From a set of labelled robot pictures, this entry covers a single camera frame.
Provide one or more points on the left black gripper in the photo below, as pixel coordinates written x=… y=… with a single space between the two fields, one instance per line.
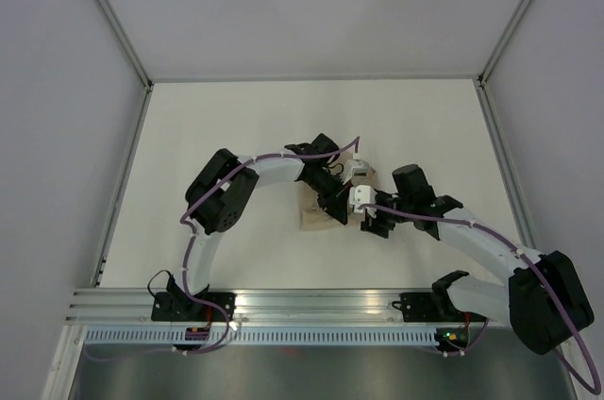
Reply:
x=335 y=205

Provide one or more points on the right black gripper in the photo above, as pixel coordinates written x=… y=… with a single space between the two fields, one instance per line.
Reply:
x=372 y=225

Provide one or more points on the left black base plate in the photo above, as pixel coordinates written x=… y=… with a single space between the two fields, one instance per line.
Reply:
x=167 y=309

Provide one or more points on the left aluminium side rail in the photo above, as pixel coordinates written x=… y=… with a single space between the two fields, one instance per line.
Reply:
x=119 y=190

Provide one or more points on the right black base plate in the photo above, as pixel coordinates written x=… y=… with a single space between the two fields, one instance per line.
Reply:
x=428 y=307

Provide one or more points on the aluminium front mounting rail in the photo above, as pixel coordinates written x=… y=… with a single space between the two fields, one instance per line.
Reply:
x=107 y=306

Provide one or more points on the aluminium frame post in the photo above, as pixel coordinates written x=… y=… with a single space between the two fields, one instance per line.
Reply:
x=119 y=34
x=511 y=27

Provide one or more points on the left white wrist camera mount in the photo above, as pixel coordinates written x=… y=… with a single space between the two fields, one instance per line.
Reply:
x=355 y=169

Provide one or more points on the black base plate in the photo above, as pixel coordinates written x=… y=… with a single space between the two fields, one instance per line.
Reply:
x=167 y=309
x=428 y=307

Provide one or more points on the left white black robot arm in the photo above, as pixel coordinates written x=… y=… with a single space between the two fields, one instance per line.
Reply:
x=217 y=199

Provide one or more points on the left aluminium frame post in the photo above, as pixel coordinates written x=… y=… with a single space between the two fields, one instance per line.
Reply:
x=119 y=34

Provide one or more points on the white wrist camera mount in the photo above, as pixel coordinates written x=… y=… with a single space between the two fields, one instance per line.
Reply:
x=361 y=199
x=355 y=169

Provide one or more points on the right aluminium frame post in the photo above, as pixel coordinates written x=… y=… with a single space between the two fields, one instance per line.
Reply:
x=511 y=27

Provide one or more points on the right aluminium side rail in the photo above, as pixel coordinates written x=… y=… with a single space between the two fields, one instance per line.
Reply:
x=508 y=173

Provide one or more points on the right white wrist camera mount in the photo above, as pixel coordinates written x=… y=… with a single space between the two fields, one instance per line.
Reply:
x=361 y=199

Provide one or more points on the aluminium side rail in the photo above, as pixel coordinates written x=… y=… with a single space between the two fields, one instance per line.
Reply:
x=119 y=190
x=508 y=173

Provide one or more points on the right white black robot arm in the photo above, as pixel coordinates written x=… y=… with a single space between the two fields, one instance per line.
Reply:
x=539 y=296

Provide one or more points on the white slotted cable duct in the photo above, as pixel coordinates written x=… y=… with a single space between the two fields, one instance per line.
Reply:
x=265 y=335

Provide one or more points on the beige cloth napkin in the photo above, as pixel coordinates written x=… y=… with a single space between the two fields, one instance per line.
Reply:
x=311 y=217

